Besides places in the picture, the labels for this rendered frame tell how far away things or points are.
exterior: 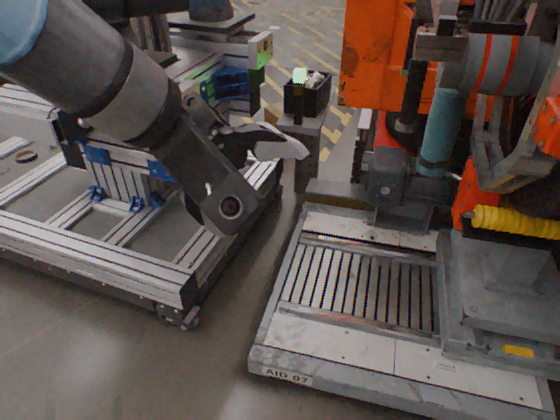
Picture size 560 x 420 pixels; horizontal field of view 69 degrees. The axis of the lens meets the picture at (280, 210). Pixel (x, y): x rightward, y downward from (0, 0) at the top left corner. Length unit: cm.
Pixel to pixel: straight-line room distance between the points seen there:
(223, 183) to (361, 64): 120
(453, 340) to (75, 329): 119
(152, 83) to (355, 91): 124
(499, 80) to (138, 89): 82
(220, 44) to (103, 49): 115
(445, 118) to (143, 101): 96
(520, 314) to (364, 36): 98
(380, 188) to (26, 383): 128
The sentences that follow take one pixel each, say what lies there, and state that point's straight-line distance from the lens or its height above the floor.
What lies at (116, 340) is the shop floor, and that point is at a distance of 149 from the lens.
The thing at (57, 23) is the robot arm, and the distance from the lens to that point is 32.
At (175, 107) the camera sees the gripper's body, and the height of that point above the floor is 101.
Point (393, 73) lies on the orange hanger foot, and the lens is 152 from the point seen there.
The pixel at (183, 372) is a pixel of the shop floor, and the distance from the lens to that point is 136.
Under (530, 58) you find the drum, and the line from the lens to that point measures 103.
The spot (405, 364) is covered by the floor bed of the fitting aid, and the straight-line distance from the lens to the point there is 130.
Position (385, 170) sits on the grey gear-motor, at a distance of 145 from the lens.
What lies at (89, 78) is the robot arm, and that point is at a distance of 33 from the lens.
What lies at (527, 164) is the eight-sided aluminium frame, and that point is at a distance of 89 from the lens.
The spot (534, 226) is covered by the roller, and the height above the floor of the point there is 52.
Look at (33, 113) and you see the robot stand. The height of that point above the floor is 73.
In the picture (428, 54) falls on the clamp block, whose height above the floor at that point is 91.
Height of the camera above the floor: 115
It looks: 38 degrees down
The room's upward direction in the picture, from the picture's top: straight up
